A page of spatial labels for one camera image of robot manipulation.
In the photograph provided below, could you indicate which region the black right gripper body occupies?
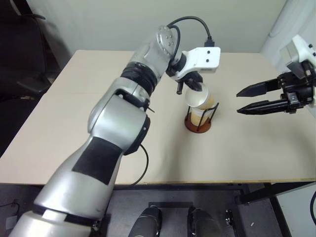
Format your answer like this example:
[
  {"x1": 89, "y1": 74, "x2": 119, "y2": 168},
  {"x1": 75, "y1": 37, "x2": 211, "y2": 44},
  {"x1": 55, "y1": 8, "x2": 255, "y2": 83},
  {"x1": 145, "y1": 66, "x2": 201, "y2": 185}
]
[{"x1": 277, "y1": 60, "x2": 316, "y2": 114}]

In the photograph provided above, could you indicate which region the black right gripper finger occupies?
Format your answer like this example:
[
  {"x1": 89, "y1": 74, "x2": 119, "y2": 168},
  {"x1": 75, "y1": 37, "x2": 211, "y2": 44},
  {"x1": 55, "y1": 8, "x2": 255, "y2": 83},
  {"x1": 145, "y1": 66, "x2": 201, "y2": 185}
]
[
  {"x1": 237, "y1": 98, "x2": 289, "y2": 116},
  {"x1": 236, "y1": 79, "x2": 281, "y2": 98}
]

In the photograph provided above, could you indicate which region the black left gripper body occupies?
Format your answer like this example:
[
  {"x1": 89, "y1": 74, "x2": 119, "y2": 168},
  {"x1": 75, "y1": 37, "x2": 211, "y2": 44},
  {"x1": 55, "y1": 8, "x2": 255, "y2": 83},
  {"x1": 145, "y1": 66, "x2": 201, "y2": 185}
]
[{"x1": 183, "y1": 71, "x2": 204, "y2": 85}]

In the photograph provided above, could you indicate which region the white board panel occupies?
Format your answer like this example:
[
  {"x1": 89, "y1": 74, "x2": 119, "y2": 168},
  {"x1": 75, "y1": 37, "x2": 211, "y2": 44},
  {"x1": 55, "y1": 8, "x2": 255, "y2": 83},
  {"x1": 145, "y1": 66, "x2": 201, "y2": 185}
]
[{"x1": 275, "y1": 182, "x2": 316, "y2": 237}]

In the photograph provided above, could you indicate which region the small black clamp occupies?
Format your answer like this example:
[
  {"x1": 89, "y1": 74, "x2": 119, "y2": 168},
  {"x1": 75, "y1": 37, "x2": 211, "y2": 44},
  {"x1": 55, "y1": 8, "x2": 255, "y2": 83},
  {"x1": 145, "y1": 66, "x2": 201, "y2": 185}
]
[{"x1": 225, "y1": 209, "x2": 234, "y2": 227}]

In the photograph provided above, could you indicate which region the dark glossy rounded shape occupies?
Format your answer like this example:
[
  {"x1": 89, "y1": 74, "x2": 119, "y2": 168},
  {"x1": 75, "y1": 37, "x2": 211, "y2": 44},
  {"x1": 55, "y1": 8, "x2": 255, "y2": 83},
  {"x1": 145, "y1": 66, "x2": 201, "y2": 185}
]
[{"x1": 128, "y1": 206, "x2": 163, "y2": 237}]

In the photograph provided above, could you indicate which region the black office chair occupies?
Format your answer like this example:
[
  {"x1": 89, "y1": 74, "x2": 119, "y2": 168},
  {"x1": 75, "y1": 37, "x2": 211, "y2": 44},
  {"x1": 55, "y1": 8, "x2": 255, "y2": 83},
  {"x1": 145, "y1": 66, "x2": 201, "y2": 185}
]
[{"x1": 0, "y1": 13, "x2": 52, "y2": 99}]

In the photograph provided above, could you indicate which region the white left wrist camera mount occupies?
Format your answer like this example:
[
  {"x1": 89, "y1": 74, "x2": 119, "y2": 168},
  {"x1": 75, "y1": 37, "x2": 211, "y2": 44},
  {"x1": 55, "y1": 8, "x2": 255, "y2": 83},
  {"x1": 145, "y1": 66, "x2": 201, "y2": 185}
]
[{"x1": 170, "y1": 46, "x2": 221, "y2": 82}]

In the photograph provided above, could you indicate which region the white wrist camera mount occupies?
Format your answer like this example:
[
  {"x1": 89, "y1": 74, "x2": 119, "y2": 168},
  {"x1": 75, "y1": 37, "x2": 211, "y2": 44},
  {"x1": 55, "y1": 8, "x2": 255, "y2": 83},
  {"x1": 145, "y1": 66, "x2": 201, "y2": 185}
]
[
  {"x1": 170, "y1": 46, "x2": 221, "y2": 82},
  {"x1": 279, "y1": 34, "x2": 316, "y2": 109}
]

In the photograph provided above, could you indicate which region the brown wire cup holder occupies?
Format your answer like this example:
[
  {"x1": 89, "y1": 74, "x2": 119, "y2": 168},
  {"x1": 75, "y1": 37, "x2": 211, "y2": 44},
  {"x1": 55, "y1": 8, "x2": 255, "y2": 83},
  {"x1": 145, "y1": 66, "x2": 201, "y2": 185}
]
[{"x1": 184, "y1": 102, "x2": 220, "y2": 133}]

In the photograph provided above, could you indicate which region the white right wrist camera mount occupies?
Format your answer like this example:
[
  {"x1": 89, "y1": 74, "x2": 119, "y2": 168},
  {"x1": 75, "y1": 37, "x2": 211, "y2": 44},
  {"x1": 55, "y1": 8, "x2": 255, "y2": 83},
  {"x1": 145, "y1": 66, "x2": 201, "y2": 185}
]
[{"x1": 279, "y1": 34, "x2": 316, "y2": 109}]

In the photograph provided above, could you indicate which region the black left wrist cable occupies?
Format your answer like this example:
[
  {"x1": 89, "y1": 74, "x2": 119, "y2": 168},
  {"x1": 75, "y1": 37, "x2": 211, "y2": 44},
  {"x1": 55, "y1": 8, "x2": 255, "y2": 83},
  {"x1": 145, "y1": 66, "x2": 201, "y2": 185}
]
[{"x1": 167, "y1": 16, "x2": 214, "y2": 47}]

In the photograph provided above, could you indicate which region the black left elbow cable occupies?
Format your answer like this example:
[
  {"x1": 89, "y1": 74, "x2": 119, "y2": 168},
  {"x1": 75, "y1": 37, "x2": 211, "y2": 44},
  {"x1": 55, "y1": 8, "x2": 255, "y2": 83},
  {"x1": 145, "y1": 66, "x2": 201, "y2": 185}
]
[{"x1": 123, "y1": 144, "x2": 149, "y2": 186}]

